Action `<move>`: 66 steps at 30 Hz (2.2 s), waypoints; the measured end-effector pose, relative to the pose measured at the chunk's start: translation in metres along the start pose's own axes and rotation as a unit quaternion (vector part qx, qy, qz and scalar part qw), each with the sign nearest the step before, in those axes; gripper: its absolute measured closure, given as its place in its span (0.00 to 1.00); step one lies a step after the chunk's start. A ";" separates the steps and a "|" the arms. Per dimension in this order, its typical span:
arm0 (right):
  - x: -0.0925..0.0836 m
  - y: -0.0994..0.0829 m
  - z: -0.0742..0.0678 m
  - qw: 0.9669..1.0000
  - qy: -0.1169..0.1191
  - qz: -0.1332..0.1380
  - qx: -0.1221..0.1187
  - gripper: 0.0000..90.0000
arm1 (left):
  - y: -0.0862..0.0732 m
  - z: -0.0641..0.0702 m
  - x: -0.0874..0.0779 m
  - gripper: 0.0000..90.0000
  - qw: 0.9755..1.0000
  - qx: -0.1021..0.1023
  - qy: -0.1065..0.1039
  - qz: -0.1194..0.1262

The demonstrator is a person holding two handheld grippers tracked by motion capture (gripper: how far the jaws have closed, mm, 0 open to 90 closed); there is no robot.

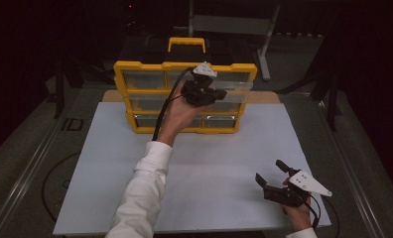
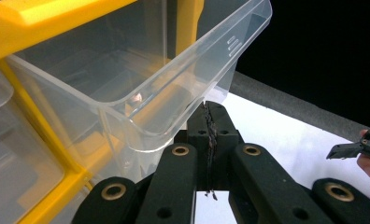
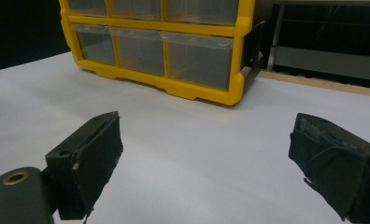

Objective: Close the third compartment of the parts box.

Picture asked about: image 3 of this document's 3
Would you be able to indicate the grey metal stand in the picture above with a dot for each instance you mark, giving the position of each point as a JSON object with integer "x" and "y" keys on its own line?
{"x": 326, "y": 63}

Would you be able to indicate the rows of clear drawers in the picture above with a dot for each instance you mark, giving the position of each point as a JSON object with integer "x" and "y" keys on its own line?
{"x": 198, "y": 62}

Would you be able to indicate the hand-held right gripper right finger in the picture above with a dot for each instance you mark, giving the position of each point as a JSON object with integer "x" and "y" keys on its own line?
{"x": 338, "y": 165}

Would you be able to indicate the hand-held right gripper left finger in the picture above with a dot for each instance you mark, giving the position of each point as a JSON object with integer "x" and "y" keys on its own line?
{"x": 86, "y": 165}

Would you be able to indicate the yellow drawer organizer cabinet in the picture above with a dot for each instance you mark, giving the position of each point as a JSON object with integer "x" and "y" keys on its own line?
{"x": 173, "y": 26}

